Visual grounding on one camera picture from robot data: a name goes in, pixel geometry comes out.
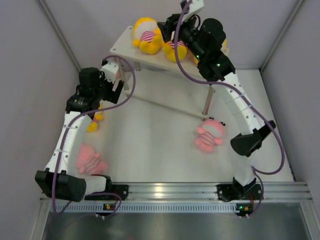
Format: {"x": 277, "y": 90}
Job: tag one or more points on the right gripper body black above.
{"x": 187, "y": 34}

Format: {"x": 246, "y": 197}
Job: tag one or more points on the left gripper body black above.
{"x": 100, "y": 91}

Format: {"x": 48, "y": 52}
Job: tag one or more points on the yellow plush toy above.
{"x": 171, "y": 52}
{"x": 94, "y": 125}
{"x": 225, "y": 45}
{"x": 147, "y": 36}

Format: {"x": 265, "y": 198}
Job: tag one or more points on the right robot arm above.
{"x": 215, "y": 67}

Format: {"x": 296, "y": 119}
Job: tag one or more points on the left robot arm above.
{"x": 60, "y": 179}

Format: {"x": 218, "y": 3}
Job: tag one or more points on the white two-tier shelf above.
{"x": 161, "y": 82}

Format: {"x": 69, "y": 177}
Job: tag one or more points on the pink plush toy back left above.
{"x": 118, "y": 75}

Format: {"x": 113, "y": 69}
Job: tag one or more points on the pink plush toy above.
{"x": 210, "y": 134}
{"x": 118, "y": 75}
{"x": 89, "y": 161}

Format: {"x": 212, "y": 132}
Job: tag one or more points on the pink plush toy front left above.
{"x": 89, "y": 161}

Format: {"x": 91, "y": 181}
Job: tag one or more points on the pink plush toy centre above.
{"x": 210, "y": 134}

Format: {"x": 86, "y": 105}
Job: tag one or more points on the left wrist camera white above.
{"x": 110, "y": 69}

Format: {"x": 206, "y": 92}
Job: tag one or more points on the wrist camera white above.
{"x": 110, "y": 69}
{"x": 194, "y": 7}

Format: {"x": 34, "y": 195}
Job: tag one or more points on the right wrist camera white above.
{"x": 194, "y": 7}

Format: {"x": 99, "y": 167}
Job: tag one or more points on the aluminium corner post left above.
{"x": 44, "y": 7}

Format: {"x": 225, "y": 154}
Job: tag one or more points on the aluminium corner post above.
{"x": 282, "y": 33}
{"x": 44, "y": 7}

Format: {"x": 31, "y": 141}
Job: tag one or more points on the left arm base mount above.
{"x": 122, "y": 190}

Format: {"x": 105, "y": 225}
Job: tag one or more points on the aluminium corner post right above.
{"x": 282, "y": 33}

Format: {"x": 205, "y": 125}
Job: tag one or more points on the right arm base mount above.
{"x": 232, "y": 192}

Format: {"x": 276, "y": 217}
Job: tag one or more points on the aluminium front rail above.
{"x": 183, "y": 197}

